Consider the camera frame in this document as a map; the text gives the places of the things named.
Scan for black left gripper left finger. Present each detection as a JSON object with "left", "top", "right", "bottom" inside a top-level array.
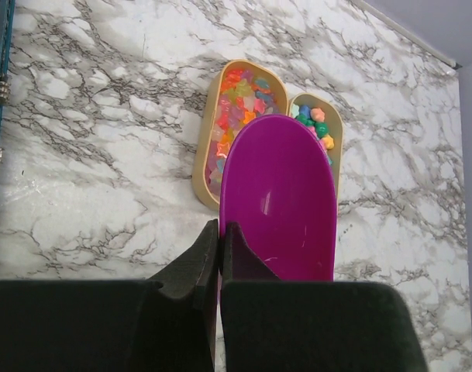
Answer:
[{"left": 0, "top": 220, "right": 219, "bottom": 371}]

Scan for beige tray translucent star candies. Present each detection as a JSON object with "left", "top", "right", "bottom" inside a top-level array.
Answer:
[{"left": 192, "top": 60, "right": 288, "bottom": 211}]

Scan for purple plastic scoop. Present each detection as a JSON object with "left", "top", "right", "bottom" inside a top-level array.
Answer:
[{"left": 216, "top": 113, "right": 339, "bottom": 307}]

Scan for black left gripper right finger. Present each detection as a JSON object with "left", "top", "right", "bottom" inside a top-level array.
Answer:
[{"left": 221, "top": 222, "right": 428, "bottom": 371}]

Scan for beige tray opaque star candies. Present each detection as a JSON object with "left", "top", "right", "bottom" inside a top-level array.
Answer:
[{"left": 288, "top": 93, "right": 343, "bottom": 202}]

